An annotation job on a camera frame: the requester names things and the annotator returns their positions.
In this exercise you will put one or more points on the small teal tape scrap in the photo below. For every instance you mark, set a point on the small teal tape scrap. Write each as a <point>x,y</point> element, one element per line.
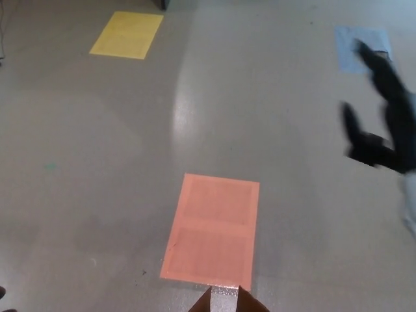
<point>50,166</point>

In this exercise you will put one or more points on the torn blue paper sheet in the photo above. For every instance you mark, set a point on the torn blue paper sheet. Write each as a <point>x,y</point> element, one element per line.
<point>346,48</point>

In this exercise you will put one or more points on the salmon orange paper sheet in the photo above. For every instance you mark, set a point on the salmon orange paper sheet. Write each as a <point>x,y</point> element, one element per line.
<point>213,224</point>

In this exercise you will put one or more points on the yellow paper sheet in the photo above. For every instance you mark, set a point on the yellow paper sheet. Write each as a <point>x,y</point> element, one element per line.
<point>126,35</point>

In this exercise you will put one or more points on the black furniture base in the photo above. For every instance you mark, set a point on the black furniture base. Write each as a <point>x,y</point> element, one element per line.
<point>163,4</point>

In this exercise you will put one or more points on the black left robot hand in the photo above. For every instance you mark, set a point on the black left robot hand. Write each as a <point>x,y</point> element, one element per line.
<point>2,293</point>

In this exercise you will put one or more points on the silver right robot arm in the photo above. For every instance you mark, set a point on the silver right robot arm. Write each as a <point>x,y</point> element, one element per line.
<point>410,198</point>

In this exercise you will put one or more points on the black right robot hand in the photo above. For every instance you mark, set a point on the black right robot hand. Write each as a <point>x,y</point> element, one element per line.
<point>401,130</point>

